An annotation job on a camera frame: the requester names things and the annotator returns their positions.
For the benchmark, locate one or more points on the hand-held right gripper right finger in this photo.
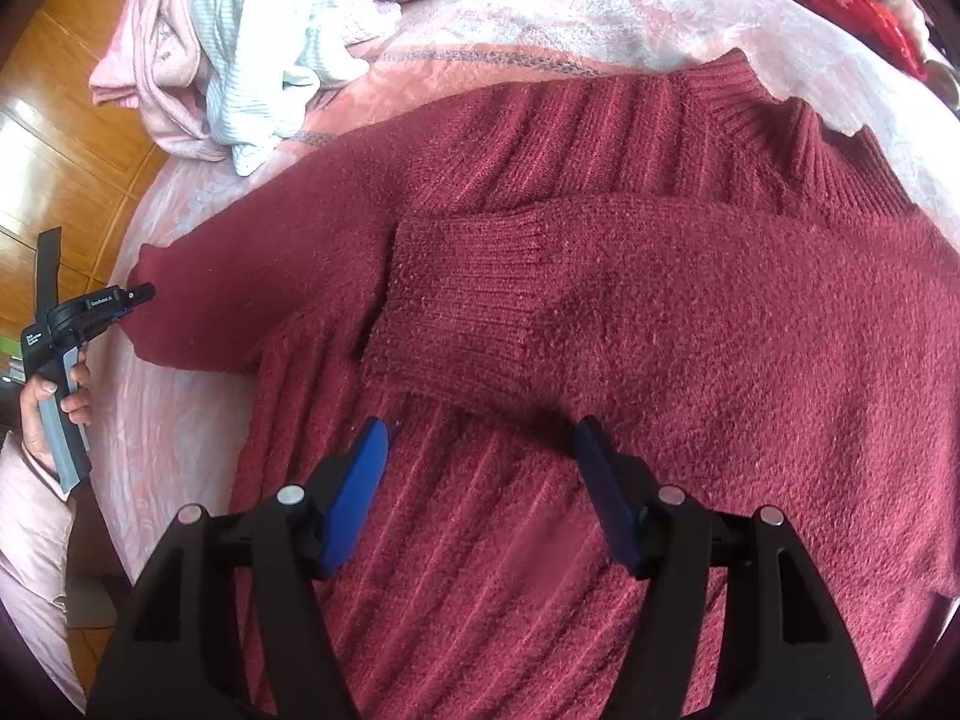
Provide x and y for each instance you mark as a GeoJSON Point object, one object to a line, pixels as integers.
{"type": "Point", "coordinates": [606, 499]}

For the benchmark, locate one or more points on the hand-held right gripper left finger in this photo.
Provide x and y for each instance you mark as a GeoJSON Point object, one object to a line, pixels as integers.
{"type": "Point", "coordinates": [356, 499]}

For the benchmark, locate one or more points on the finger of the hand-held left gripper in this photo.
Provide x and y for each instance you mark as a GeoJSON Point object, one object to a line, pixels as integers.
{"type": "Point", "coordinates": [139, 292]}

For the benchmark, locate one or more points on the maroon knit sweater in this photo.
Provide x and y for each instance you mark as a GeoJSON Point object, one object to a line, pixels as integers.
{"type": "Point", "coordinates": [675, 315]}

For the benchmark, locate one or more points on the person's left forearm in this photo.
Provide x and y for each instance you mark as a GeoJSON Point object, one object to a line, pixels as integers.
{"type": "Point", "coordinates": [30, 540]}

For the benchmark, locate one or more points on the person's left hand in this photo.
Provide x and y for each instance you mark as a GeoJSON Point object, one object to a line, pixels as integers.
{"type": "Point", "coordinates": [36, 412]}

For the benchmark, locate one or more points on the pink garment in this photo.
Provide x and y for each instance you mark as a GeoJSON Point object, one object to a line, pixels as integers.
{"type": "Point", "coordinates": [157, 52]}

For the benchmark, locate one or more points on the white ribbed garment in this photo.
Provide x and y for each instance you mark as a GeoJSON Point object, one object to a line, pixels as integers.
{"type": "Point", "coordinates": [255, 30]}

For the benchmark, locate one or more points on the pink floral blanket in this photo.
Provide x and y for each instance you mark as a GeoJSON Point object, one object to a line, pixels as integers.
{"type": "Point", "coordinates": [600, 15]}

